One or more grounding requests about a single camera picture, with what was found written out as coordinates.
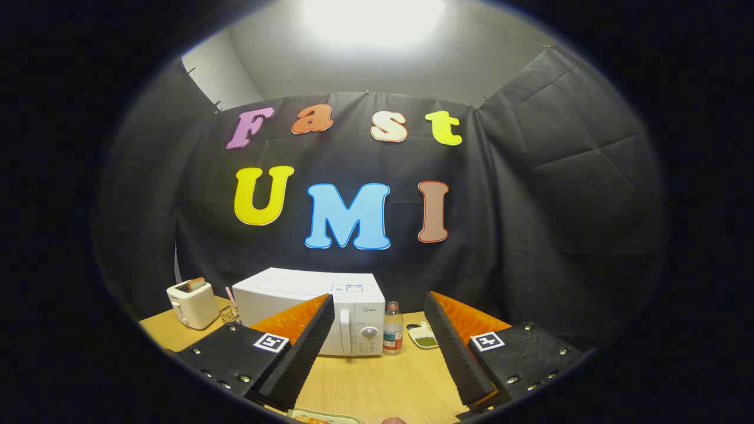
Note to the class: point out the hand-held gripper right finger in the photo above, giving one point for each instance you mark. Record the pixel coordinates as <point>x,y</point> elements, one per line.
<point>456,359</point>

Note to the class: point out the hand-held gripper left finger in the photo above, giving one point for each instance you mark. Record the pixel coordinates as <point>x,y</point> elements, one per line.
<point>300,359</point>

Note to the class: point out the white microwave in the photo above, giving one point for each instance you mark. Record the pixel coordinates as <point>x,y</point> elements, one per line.
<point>283,291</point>

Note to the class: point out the pale food tray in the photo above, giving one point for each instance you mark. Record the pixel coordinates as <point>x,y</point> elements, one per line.
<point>330,417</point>

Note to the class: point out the white divided bean dish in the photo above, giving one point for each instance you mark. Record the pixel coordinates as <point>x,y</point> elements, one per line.
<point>424,337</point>

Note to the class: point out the clear plastic water bottle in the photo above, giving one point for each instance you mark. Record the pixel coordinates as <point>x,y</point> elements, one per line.
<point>393,330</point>

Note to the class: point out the thin pink stick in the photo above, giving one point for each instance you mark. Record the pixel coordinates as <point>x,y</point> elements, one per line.
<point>231,297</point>

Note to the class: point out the white toaster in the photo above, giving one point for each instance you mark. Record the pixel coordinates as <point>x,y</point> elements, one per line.
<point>197,307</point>

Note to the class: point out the toast slice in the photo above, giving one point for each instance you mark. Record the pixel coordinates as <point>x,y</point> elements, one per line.
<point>196,284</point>

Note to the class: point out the black backdrop cloth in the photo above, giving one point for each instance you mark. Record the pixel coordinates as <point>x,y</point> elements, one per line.
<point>530,235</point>

